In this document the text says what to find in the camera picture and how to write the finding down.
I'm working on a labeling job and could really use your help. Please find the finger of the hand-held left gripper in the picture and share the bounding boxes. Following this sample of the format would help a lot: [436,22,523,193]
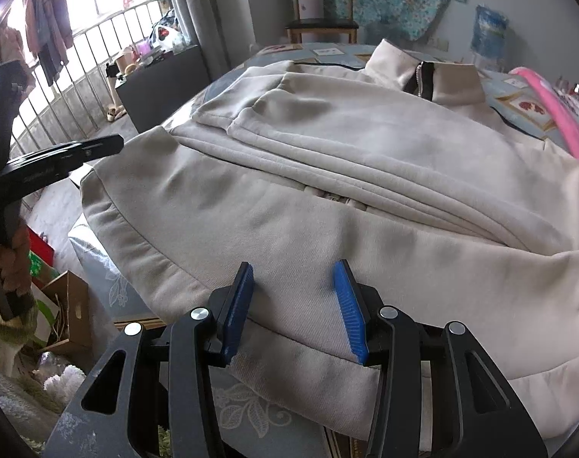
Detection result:
[67,134,125,165]

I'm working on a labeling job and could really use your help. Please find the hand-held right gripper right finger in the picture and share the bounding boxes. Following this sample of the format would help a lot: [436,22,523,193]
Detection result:
[332,258,550,458]

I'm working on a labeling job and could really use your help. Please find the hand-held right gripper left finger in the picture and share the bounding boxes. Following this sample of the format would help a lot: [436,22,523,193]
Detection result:
[41,261,255,458]

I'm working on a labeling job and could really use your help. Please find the beige zip jacket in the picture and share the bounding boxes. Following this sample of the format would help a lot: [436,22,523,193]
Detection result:
[79,38,579,442]

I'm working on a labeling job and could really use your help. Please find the hanging grey clothes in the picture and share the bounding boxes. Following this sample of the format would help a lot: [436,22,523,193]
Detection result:
[22,0,75,87]

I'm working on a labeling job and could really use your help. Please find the person's left hand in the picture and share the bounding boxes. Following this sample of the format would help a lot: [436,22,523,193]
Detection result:
[0,234,33,318]

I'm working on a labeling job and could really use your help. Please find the metal window railing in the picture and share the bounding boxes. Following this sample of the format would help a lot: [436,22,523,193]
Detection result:
[8,0,176,153]

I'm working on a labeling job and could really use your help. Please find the dark cabinet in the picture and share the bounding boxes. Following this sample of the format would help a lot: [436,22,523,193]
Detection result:
[115,45,211,134]

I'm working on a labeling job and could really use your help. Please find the fruit print tablecloth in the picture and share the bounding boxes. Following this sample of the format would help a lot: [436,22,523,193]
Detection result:
[67,42,579,458]

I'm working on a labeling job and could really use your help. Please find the red bag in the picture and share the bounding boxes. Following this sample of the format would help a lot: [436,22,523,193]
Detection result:
[24,226,56,268]

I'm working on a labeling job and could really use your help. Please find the white printed plastic bag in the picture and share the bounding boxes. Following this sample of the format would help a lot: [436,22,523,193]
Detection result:
[149,21,180,51]

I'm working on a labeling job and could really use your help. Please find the green printed bag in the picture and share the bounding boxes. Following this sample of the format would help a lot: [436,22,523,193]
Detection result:
[27,248,62,339]

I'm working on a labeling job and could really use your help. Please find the open cardboard box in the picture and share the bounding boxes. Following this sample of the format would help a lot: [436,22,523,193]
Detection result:
[29,271,92,358]

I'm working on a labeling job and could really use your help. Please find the grey curtain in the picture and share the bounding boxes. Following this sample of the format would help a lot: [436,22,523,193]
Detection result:
[163,0,238,82]

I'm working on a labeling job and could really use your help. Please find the white fluffy cloth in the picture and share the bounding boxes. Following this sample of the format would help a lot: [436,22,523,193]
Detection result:
[44,365,87,404]

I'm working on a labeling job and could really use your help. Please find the grey shaggy rug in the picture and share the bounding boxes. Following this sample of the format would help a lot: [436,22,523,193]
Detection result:
[0,358,85,458]

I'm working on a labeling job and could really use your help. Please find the wooden chair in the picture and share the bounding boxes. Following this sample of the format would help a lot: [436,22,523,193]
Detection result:
[285,0,362,46]

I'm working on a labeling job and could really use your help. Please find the white water dispenser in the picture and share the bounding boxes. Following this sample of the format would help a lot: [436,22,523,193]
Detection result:
[471,53,503,73]

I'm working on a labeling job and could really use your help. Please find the pink floral blanket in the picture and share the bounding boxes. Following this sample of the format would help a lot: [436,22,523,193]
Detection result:
[509,67,579,211]

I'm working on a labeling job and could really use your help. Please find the blue water bottle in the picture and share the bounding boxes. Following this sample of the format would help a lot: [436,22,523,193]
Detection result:
[471,5,509,58]

